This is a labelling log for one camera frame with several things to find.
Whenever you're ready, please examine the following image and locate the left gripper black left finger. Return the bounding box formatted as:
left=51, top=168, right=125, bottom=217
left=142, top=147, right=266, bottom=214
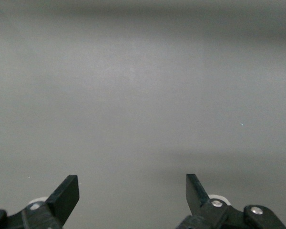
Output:
left=0, top=174, right=80, bottom=229

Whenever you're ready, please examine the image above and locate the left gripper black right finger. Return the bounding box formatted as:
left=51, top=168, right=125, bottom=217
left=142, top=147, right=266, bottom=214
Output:
left=175, top=173, right=286, bottom=229

